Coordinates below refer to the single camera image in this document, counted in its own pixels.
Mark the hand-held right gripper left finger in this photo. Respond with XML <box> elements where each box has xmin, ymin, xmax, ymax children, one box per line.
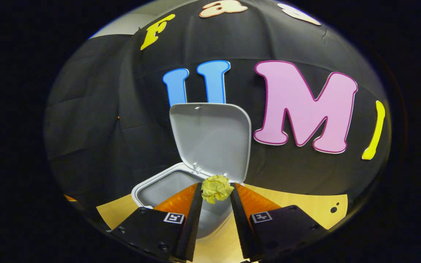
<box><xmin>110</xmin><ymin>183</ymin><xmax>204</xmax><ymax>263</ymax></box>

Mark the white desktop garbage bin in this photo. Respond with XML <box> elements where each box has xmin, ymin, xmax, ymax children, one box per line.
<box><xmin>131</xmin><ymin>103</ymin><xmax>252</xmax><ymax>240</ymax></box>

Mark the wooden desktop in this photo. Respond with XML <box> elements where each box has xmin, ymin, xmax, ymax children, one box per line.
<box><xmin>96</xmin><ymin>183</ymin><xmax>349</xmax><ymax>263</ymax></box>

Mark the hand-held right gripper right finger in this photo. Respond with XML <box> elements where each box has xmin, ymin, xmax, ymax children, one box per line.
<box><xmin>230</xmin><ymin>183</ymin><xmax>330</xmax><ymax>262</ymax></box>

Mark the yellow paper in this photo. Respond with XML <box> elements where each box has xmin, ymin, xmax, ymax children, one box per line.
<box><xmin>201</xmin><ymin>175</ymin><xmax>235</xmax><ymax>204</ymax></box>

